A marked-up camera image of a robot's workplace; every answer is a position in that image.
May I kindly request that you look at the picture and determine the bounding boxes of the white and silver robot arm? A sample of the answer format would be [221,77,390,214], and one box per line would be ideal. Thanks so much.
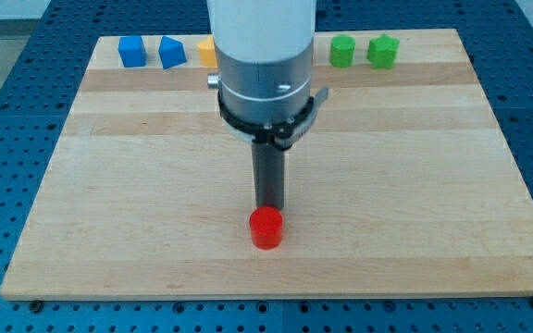
[207,0,316,125]

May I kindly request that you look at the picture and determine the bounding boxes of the green star block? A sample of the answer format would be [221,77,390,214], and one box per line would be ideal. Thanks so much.
[366,34,400,69]

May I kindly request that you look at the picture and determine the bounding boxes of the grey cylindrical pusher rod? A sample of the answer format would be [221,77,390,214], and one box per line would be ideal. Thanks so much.
[252,143,285,210]

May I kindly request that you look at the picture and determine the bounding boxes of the red cylinder block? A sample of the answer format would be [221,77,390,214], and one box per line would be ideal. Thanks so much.
[249,206,283,250]

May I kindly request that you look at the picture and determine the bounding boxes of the yellow block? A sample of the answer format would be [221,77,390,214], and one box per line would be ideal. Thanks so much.
[196,35,217,68]

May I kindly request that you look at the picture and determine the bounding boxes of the wooden board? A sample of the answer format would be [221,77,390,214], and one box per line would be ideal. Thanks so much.
[0,29,533,301]

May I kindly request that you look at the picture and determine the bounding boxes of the green cylinder block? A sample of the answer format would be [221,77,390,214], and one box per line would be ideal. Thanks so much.
[329,34,355,68]

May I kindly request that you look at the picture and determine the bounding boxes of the blue pentagon block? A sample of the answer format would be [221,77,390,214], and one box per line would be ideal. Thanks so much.
[158,36,187,69]

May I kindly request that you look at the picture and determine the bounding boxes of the blue cube block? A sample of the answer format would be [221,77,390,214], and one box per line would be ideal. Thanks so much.
[118,35,147,68]

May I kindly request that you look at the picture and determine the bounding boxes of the black clamp ring with lever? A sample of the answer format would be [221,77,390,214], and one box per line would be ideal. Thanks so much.
[217,86,330,152]

